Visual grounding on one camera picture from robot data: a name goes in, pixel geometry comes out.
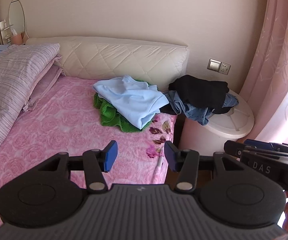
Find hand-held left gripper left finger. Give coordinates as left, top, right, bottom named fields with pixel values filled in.
left=37, top=140, right=119, bottom=194

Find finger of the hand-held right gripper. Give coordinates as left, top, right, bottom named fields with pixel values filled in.
left=244, top=139, right=288, bottom=155
left=223, top=141, right=288, bottom=159

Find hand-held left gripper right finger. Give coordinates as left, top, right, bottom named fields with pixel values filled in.
left=164, top=140, right=245, bottom=193

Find light blue shirt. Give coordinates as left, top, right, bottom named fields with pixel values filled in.
left=92, top=74, right=170, bottom=130

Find white round bedside table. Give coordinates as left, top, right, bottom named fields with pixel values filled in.
left=179, top=87, right=255, bottom=153

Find green knitted sweater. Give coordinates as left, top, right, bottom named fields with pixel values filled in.
left=94, top=79, right=159, bottom=133

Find blue jeans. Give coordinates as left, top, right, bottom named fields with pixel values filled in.
left=164, top=90, right=239, bottom=126

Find pink floral blanket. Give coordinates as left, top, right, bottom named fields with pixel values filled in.
left=0, top=74, right=178, bottom=230

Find black garment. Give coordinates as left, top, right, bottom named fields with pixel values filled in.
left=160, top=74, right=231, bottom=116

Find pink patterned curtain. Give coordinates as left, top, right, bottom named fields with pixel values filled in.
left=239, top=0, right=288, bottom=146

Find pink pillow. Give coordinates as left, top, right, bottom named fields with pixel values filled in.
left=28, top=54, right=64, bottom=100
left=22, top=65, right=65, bottom=112

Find cream quilted headboard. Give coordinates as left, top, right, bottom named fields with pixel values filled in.
left=25, top=36, right=190, bottom=100

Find striped lilac quilt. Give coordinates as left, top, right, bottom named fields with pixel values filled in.
left=0, top=43, right=61, bottom=171

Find pink cup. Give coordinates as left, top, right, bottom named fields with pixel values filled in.
left=10, top=33, right=23, bottom=45

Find oval mirror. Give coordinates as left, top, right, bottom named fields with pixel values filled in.
left=7, top=0, right=29, bottom=41

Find gold framed wall socket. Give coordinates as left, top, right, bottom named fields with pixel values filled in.
left=219, top=62, right=231, bottom=75

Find gold framed wall switch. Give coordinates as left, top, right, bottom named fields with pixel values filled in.
left=207, top=59, right=221, bottom=72

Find white wall shelf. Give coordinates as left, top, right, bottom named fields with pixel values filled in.
left=0, top=19, right=14, bottom=39

